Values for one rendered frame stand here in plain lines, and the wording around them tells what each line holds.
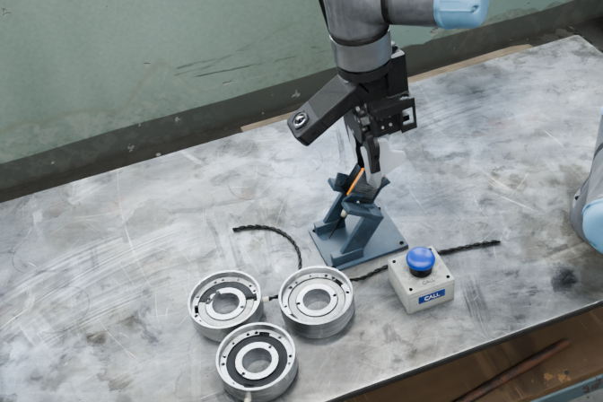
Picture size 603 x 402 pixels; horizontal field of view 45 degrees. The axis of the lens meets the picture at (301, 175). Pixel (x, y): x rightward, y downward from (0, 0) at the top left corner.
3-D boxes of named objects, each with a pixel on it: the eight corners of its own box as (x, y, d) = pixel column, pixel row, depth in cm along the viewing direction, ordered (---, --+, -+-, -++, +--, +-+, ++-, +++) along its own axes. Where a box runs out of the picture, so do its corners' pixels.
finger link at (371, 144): (385, 176, 101) (375, 123, 96) (375, 179, 100) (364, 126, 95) (371, 159, 104) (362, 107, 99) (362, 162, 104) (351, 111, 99)
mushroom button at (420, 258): (414, 292, 102) (413, 269, 99) (401, 273, 105) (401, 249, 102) (440, 284, 103) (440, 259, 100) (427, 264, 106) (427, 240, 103)
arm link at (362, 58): (343, 54, 88) (318, 23, 94) (347, 84, 91) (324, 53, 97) (399, 33, 89) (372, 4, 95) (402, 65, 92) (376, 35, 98)
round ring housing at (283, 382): (232, 336, 103) (228, 318, 100) (305, 344, 101) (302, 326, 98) (212, 403, 96) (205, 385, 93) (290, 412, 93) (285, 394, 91)
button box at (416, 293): (408, 316, 102) (408, 293, 99) (388, 280, 108) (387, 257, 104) (461, 297, 104) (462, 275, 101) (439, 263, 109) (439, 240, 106)
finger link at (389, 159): (414, 187, 105) (406, 134, 100) (376, 201, 104) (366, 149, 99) (405, 175, 108) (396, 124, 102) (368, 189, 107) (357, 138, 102)
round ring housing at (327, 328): (316, 356, 99) (312, 337, 96) (267, 313, 106) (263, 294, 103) (371, 311, 104) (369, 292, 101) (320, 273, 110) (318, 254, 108)
